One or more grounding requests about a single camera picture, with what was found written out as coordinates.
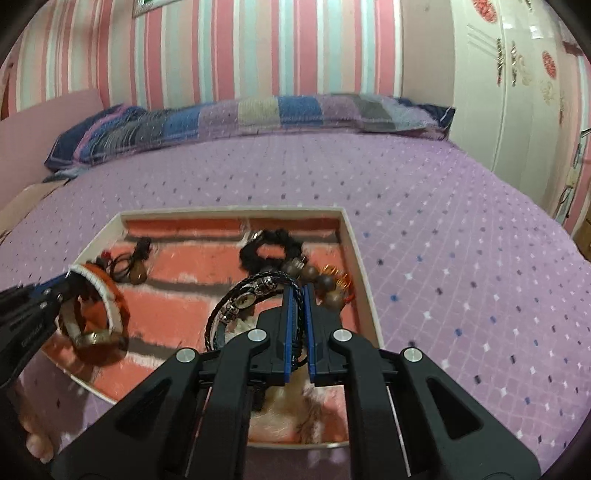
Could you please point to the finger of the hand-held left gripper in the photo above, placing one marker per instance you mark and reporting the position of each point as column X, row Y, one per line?
column 53, row 285
column 55, row 304

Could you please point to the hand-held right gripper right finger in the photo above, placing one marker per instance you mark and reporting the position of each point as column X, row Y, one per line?
column 311, row 332

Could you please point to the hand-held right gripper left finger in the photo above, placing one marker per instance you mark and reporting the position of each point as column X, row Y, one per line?
column 291, row 332

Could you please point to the orange fabric scrunchie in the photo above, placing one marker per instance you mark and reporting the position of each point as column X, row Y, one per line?
column 94, row 311

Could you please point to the brick pattern cardboard tray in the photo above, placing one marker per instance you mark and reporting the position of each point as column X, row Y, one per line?
column 184, row 304

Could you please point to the person's left hand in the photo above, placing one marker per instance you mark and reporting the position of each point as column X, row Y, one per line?
column 39, row 443

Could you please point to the black fluffy scrunchie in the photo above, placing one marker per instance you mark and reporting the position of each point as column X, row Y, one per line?
column 249, row 258

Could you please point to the pink bed headboard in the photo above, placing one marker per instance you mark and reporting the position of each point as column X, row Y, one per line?
column 46, row 134

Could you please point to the purple dotted bed sheet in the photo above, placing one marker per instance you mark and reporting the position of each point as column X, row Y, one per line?
column 461, row 300

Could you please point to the striped patchwork pillow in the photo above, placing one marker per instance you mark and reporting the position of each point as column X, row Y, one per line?
column 277, row 113

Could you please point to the white wardrobe floral decals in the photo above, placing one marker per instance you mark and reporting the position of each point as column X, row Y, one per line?
column 517, row 92

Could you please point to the framed wall picture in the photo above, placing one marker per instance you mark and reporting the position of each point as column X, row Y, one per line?
column 147, row 7

